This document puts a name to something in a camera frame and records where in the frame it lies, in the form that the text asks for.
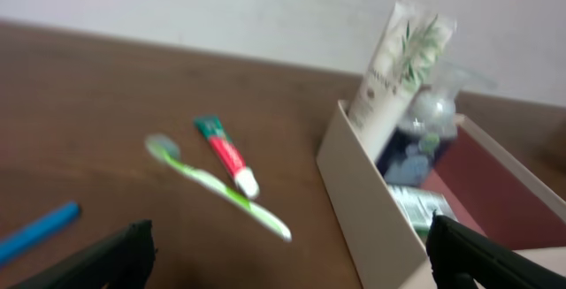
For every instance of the blue disposable razor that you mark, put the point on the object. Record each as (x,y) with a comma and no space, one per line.
(28,236)

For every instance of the green white toothbrush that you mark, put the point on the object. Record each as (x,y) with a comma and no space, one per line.
(167,152)

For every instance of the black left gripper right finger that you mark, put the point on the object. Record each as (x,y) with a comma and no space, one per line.
(464,259)

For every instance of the red green toothpaste tube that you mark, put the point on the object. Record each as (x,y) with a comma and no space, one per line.
(243,177)

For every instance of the white cream tube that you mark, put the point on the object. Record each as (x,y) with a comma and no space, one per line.
(409,47)

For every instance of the green white soap packet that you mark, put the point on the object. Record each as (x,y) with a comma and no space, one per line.
(419,207)

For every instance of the white box, pink inside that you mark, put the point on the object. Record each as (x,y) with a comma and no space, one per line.
(488,189)

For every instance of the dark blue clear bottle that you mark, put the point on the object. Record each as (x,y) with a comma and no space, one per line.
(428,127)

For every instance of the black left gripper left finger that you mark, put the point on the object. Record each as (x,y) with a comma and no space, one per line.
(124,259)

